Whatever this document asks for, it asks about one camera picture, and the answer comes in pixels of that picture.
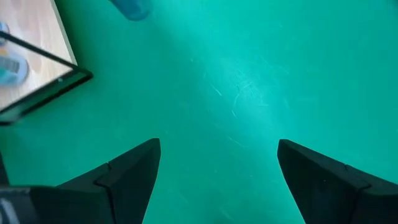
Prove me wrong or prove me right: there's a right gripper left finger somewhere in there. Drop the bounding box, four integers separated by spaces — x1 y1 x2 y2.
29 138 161 224

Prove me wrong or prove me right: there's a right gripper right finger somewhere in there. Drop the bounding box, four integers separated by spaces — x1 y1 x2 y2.
277 139 398 224

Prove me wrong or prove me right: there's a black can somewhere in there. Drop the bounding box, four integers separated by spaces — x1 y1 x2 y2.
0 21 30 88

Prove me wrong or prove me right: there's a green can white lid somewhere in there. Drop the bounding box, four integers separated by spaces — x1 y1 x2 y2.
108 0 154 22

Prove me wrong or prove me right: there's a green table mat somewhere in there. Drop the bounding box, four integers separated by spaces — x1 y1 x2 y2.
0 0 398 224

